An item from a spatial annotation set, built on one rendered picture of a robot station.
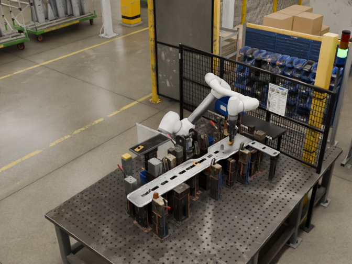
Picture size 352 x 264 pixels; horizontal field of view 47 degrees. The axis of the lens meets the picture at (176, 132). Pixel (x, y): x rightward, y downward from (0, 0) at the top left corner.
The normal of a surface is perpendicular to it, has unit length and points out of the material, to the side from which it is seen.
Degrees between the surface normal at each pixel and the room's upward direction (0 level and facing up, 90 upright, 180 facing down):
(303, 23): 90
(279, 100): 90
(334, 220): 0
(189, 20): 91
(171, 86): 92
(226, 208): 0
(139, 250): 0
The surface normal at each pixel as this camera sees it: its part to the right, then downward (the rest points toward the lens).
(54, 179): -0.01, -0.86
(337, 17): -0.63, 0.40
